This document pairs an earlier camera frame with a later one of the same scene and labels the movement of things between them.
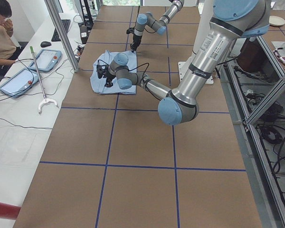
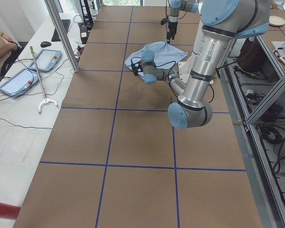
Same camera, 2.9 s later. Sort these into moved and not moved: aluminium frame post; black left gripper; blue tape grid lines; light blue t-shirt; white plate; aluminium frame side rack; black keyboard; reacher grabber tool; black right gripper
Moved: light blue t-shirt; black right gripper; black left gripper
Not moved: aluminium frame side rack; black keyboard; aluminium frame post; reacher grabber tool; blue tape grid lines; white plate
